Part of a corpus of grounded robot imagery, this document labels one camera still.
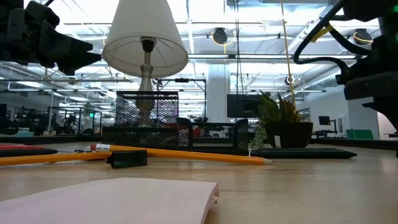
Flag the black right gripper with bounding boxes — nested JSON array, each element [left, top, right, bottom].
[[335, 17, 398, 131]]

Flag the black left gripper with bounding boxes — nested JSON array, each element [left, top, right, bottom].
[[0, 0, 103, 76]]

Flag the red handled scissors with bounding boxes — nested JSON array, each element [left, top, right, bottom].
[[0, 143, 94, 154]]

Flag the yellow pencil with pink eraser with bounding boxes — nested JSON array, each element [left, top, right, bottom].
[[0, 151, 113, 167], [90, 143, 274, 166]]

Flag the pink sticky note pad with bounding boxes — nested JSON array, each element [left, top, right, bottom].
[[0, 177, 220, 224]]

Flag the black mesh desk organizer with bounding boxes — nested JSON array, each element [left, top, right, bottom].
[[101, 90, 249, 154]]

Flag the green panel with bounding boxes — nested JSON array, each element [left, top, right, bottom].
[[346, 129, 374, 140]]

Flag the white shade silver table lamp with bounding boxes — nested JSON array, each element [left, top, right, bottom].
[[101, 0, 189, 127]]

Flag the succulent plant in black pot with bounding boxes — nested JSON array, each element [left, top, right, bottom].
[[248, 91, 314, 149]]

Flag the black computer monitor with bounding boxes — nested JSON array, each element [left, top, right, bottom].
[[226, 94, 262, 118]]

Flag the black ceiling cord reel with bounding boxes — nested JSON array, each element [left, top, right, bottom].
[[212, 27, 229, 45], [353, 28, 373, 46]]

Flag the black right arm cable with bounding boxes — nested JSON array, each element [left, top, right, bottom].
[[293, 0, 352, 77]]

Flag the yellow cable tag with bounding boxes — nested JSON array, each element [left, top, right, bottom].
[[310, 24, 334, 44]]

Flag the yellow hanging cord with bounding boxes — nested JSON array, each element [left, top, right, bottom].
[[280, 0, 296, 106]]

